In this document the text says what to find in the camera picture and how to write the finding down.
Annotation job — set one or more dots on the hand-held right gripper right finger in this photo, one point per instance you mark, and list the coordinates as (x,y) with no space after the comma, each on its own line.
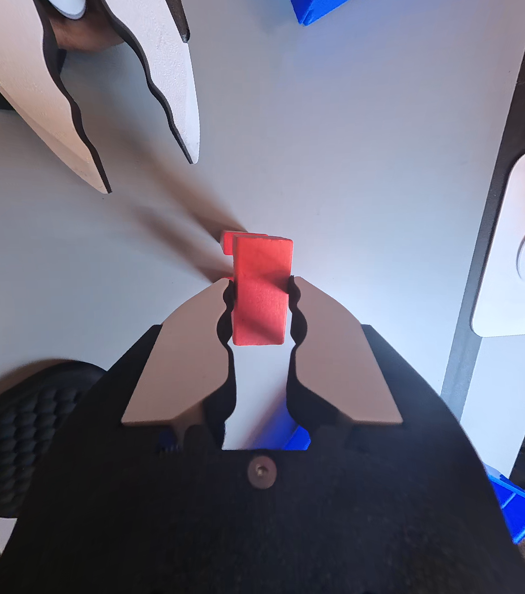
(341,371)

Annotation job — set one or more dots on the blue plastic bin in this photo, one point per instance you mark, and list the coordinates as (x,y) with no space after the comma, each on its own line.
(318,9)
(517,506)

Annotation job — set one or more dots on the person's left hand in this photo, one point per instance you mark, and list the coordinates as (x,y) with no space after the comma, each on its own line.
(86,37)

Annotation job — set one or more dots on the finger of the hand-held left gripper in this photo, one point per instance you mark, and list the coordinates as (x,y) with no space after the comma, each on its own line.
(16,60)
(169,83)

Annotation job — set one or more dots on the white document stand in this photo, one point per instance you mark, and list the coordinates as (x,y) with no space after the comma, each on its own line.
(499,260)

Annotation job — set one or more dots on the red wooden pillar block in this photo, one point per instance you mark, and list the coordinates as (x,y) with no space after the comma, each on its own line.
(226,241)
(262,287)

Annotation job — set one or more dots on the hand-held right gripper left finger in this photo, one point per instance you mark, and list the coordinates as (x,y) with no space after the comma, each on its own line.
(183,371)

